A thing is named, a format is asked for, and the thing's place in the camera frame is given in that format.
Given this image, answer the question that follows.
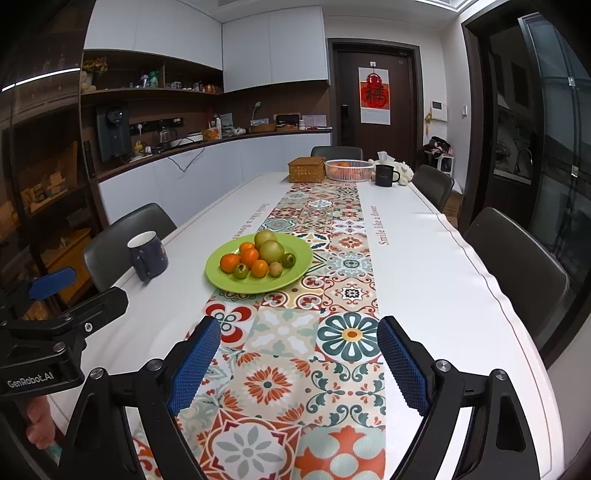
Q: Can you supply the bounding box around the white lower cabinet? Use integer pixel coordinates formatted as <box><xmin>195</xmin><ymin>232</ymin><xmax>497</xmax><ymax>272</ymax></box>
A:
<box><xmin>97</xmin><ymin>129</ymin><xmax>333</xmax><ymax>227</ymax></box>

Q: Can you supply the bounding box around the wooden display cabinet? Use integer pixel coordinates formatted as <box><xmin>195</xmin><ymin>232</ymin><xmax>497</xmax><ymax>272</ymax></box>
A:
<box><xmin>0</xmin><ymin>46</ymin><xmax>101</xmax><ymax>324</ymax></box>

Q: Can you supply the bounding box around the white plush toy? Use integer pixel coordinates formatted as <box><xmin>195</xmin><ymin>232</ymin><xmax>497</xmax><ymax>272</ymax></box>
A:
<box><xmin>392</xmin><ymin>161</ymin><xmax>415</xmax><ymax>188</ymax></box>

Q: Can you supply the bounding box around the black water dispenser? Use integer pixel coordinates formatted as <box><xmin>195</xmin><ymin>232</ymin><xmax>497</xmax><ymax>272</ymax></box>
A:
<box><xmin>96</xmin><ymin>104</ymin><xmax>131</xmax><ymax>162</ymax></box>

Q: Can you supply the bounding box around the cardboard box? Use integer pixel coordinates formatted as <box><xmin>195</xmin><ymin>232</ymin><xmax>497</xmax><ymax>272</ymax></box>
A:
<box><xmin>443</xmin><ymin>191</ymin><xmax>464</xmax><ymax>230</ymax></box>

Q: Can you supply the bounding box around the pink white plastic basket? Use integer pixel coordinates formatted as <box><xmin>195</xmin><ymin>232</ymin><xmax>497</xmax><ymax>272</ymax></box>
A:
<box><xmin>324</xmin><ymin>159</ymin><xmax>376</xmax><ymax>182</ymax></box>

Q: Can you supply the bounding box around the dark grey chair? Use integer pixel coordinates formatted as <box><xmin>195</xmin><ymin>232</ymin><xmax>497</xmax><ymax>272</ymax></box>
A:
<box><xmin>311</xmin><ymin>146</ymin><xmax>364</xmax><ymax>162</ymax></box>
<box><xmin>83</xmin><ymin>203</ymin><xmax>177</xmax><ymax>291</ymax></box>
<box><xmin>464</xmin><ymin>208</ymin><xmax>571</xmax><ymax>352</ymax></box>
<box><xmin>412</xmin><ymin>165</ymin><xmax>455</xmax><ymax>213</ymax></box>

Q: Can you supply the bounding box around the dark brown door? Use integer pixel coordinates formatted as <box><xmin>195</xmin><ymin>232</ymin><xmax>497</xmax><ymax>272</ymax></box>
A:
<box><xmin>329</xmin><ymin>39</ymin><xmax>421</xmax><ymax>154</ymax></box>

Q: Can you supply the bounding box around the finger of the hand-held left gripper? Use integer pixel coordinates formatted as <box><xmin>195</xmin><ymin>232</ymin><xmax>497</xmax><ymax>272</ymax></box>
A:
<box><xmin>0</xmin><ymin>286</ymin><xmax>130</xmax><ymax>357</ymax></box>
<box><xmin>0</xmin><ymin>267</ymin><xmax>78</xmax><ymax>324</ymax></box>

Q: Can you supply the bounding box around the black mug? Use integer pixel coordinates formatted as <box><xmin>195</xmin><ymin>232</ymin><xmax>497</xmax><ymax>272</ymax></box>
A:
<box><xmin>374</xmin><ymin>164</ymin><xmax>402</xmax><ymax>188</ymax></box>

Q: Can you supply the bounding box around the black cable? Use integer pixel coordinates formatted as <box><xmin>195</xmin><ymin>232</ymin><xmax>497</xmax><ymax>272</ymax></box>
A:
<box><xmin>165</xmin><ymin>147</ymin><xmax>205</xmax><ymax>173</ymax></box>

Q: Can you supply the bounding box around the dark blue mug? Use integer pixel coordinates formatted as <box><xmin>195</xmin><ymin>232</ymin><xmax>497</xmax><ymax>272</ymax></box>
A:
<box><xmin>127</xmin><ymin>231</ymin><xmax>169</xmax><ymax>284</ymax></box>

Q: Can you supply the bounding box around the white upper cabinet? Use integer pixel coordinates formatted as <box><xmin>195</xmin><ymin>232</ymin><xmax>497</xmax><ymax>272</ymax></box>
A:
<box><xmin>83</xmin><ymin>4</ymin><xmax>331</xmax><ymax>94</ymax></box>

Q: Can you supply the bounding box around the person's left hand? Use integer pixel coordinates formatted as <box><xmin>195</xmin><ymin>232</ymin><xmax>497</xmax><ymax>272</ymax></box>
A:
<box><xmin>25</xmin><ymin>398</ymin><xmax>58</xmax><ymax>449</ymax></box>

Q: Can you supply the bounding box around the white patterned tablecloth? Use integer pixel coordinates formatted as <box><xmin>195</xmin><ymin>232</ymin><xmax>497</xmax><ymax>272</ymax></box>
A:
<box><xmin>46</xmin><ymin>172</ymin><xmax>566</xmax><ymax>480</ymax></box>

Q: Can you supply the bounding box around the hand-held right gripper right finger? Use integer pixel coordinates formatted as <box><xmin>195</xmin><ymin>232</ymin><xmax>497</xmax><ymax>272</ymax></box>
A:
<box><xmin>376</xmin><ymin>315</ymin><xmax>541</xmax><ymax>480</ymax></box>

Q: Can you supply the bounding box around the dark bag pile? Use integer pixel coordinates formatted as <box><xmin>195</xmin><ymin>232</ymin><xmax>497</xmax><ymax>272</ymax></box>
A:
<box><xmin>424</xmin><ymin>137</ymin><xmax>455</xmax><ymax>172</ymax></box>

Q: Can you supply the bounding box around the red white wall calendar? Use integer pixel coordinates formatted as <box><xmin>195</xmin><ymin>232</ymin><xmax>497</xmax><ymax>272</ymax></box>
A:
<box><xmin>359</xmin><ymin>67</ymin><xmax>392</xmax><ymax>124</ymax></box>

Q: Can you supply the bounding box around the white cabinet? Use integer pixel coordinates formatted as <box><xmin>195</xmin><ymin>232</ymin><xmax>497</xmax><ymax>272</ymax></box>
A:
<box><xmin>83</xmin><ymin>4</ymin><xmax>331</xmax><ymax>94</ymax></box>
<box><xmin>97</xmin><ymin>129</ymin><xmax>333</xmax><ymax>227</ymax></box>

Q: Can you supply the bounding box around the wicker box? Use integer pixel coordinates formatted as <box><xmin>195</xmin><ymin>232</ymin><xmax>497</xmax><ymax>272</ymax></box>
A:
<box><xmin>288</xmin><ymin>157</ymin><xmax>328</xmax><ymax>184</ymax></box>

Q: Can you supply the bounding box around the green plate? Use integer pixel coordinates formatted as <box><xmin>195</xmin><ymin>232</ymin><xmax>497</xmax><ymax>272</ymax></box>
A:
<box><xmin>205</xmin><ymin>232</ymin><xmax>313</xmax><ymax>295</ymax></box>

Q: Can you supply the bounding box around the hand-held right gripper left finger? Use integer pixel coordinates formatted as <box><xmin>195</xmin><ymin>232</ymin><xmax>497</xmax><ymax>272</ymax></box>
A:
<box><xmin>58</xmin><ymin>315</ymin><xmax>222</xmax><ymax>480</ymax></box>

